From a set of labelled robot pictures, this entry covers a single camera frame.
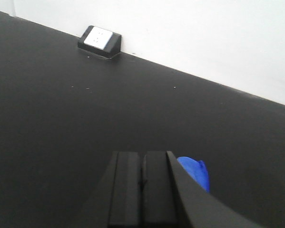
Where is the blue cloth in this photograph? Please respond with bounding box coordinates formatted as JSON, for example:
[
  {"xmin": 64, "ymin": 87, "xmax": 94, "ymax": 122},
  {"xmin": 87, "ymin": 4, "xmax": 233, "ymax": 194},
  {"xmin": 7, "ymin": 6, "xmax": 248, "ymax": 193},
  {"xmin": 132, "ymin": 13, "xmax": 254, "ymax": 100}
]
[{"xmin": 177, "ymin": 156, "xmax": 210, "ymax": 192}]

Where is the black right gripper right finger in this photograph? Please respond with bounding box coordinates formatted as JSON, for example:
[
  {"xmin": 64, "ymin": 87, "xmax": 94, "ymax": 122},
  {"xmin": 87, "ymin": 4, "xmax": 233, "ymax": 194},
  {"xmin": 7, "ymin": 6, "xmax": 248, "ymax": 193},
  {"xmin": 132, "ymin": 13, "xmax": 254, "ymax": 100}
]
[{"xmin": 142, "ymin": 151, "xmax": 259, "ymax": 228}]

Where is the black benchtop power socket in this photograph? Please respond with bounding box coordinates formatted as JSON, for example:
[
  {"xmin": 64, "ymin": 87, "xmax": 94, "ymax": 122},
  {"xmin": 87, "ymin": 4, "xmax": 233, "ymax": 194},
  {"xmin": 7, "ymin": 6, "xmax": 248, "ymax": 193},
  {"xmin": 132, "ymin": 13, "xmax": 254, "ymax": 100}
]
[{"xmin": 78, "ymin": 25, "xmax": 122, "ymax": 59}]

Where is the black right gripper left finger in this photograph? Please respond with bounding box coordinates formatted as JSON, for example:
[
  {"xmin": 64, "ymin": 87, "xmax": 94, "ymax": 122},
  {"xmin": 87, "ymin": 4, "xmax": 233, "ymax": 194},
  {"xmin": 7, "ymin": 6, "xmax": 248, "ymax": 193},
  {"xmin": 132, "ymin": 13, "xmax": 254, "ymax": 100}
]
[{"xmin": 90, "ymin": 152, "xmax": 141, "ymax": 228}]

